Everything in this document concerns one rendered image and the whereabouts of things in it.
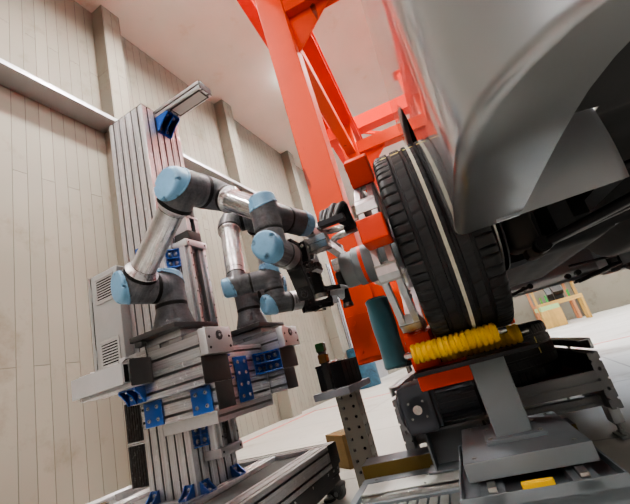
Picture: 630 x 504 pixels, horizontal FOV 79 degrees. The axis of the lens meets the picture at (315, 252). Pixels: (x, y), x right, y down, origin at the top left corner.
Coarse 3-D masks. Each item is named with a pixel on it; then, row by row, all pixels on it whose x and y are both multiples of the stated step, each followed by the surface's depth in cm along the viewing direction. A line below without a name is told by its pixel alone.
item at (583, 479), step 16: (592, 464) 96; (608, 464) 93; (464, 480) 109; (496, 480) 97; (512, 480) 100; (528, 480) 89; (544, 480) 86; (560, 480) 92; (576, 480) 85; (592, 480) 83; (608, 480) 83; (624, 480) 82; (464, 496) 98; (480, 496) 90; (496, 496) 89; (512, 496) 88; (528, 496) 87; (544, 496) 86; (560, 496) 85; (576, 496) 84; (592, 496) 83; (608, 496) 82; (624, 496) 81
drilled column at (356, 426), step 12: (348, 396) 184; (360, 396) 190; (348, 408) 182; (360, 408) 183; (348, 420) 181; (360, 420) 180; (348, 432) 180; (360, 432) 178; (348, 444) 179; (360, 444) 177; (372, 444) 181; (360, 456) 176; (372, 456) 175; (360, 468) 175; (360, 480) 174
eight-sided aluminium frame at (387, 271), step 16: (368, 192) 118; (368, 208) 112; (384, 208) 151; (384, 272) 107; (400, 272) 107; (384, 288) 109; (400, 288) 109; (416, 304) 143; (400, 320) 115; (416, 320) 114
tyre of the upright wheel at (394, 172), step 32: (384, 160) 118; (416, 160) 109; (384, 192) 107; (416, 192) 104; (416, 224) 101; (448, 224) 99; (416, 256) 101; (448, 256) 99; (480, 256) 98; (416, 288) 103; (448, 288) 101; (480, 288) 100; (448, 320) 108; (480, 320) 109; (512, 320) 113
